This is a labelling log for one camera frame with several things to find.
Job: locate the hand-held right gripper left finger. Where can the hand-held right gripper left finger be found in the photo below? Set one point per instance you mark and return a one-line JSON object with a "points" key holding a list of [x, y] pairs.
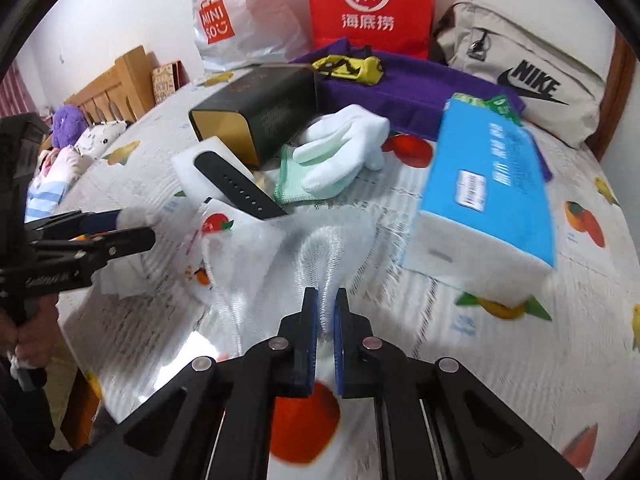
{"points": [[310, 330]]}

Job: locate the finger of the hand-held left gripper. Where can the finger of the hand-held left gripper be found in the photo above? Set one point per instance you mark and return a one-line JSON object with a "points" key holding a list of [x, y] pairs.
{"points": [[95, 221], [115, 246]]}

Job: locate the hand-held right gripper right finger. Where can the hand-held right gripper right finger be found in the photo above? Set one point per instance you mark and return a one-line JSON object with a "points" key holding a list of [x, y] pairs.
{"points": [[342, 330]]}

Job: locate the white rectangular box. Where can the white rectangular box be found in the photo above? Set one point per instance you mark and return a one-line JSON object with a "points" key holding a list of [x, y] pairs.
{"points": [[190, 170]]}

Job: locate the small clear snack packet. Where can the small clear snack packet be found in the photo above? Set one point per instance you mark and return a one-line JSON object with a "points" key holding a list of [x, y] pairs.
{"points": [[220, 225]]}

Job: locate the green cloth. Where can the green cloth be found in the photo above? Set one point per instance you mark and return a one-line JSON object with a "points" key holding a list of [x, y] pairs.
{"points": [[287, 180]]}

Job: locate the white glove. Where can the white glove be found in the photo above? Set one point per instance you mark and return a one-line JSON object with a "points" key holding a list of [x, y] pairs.
{"points": [[360, 130]]}

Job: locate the person's left hand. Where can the person's left hand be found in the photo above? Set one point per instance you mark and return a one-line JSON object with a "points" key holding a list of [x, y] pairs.
{"points": [[35, 340]]}

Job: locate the purple plush toy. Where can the purple plush toy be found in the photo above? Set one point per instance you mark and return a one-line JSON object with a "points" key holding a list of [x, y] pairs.
{"points": [[67, 125]]}

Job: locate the pink striped curtain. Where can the pink striped curtain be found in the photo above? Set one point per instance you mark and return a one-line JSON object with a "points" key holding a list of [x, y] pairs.
{"points": [[10, 90]]}

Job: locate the white dotted pillow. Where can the white dotted pillow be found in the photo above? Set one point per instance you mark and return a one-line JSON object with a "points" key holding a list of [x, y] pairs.
{"points": [[100, 135]]}

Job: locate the wooden bed headboard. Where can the wooden bed headboard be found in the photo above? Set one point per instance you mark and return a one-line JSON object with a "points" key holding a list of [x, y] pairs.
{"points": [[135, 75]]}

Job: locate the patterned notebook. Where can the patterned notebook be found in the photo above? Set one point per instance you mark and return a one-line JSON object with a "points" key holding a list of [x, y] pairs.
{"points": [[167, 82]]}

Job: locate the fruit print tablecloth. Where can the fruit print tablecloth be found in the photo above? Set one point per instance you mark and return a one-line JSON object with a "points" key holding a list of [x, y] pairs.
{"points": [[500, 360]]}

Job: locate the blue tissue pack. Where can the blue tissue pack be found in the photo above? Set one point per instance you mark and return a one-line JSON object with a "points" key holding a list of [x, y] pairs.
{"points": [[500, 220]]}

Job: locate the dark green tin box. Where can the dark green tin box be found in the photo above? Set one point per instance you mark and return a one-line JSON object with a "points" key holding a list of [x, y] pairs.
{"points": [[270, 110]]}

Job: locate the purple towel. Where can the purple towel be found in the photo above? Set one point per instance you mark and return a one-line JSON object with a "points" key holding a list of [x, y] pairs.
{"points": [[400, 90]]}

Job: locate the white plastic shopping bag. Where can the white plastic shopping bag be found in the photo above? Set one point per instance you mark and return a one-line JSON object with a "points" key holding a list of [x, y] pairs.
{"points": [[250, 20]]}

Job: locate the red paper bag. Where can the red paper bag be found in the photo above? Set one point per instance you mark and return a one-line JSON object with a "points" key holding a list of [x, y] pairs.
{"points": [[325, 20]]}

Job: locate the grey sling bag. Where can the grey sling bag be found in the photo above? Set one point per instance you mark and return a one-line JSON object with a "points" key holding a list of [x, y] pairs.
{"points": [[500, 30]]}

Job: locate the brown wooden door frame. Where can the brown wooden door frame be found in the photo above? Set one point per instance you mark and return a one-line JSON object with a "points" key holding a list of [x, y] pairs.
{"points": [[617, 100]]}

